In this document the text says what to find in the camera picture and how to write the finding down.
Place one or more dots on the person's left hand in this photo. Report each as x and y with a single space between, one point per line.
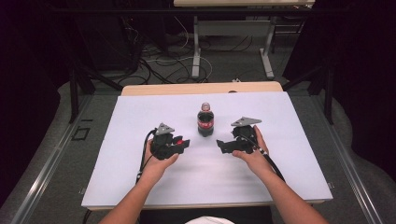
155 168

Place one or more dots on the person's white garment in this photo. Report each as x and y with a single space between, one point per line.
210 220

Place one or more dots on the wooden table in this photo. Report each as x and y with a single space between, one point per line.
186 88

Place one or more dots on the white-legged background desk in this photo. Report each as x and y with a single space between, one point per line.
233 28

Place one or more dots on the dark cola bottle red label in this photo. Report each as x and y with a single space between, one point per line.
205 123

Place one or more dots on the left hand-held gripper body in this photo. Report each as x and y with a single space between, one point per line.
163 143

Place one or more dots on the person's dark lap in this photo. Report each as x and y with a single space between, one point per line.
249 216

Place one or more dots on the dark curtain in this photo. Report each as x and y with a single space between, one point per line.
361 62
28 62

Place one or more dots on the red bottle cap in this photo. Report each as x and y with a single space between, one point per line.
180 142

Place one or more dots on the metal floor rail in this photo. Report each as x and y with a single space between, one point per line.
46 168
351 174

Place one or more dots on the black metal stand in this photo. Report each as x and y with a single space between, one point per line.
74 93
328 93

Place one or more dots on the person's right hand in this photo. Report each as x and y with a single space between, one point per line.
255 161

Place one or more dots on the white board sheet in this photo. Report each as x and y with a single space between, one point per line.
186 174

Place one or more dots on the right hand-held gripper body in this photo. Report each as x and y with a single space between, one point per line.
244 138

